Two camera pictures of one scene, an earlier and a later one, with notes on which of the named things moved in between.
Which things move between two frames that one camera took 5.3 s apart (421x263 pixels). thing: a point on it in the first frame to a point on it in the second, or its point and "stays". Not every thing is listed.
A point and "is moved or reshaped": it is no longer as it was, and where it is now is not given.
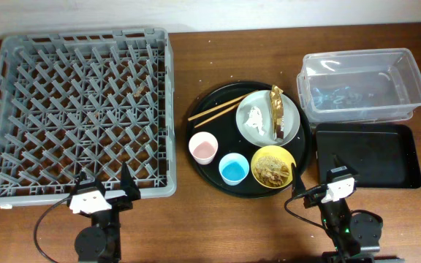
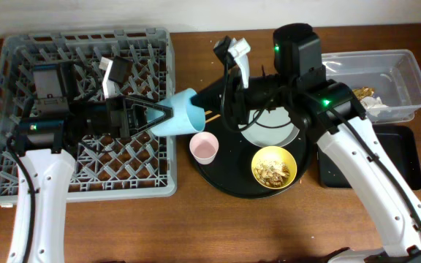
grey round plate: [262, 99] stays
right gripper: [316, 199] to [235, 96]
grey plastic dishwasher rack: [69, 103] stays
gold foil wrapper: [277, 109] to [364, 91]
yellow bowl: [271, 167] stays
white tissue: [256, 120] is moved or reshaped
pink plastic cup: [203, 147] stays
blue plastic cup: [234, 168] to [188, 115]
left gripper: [131, 188] to [126, 112]
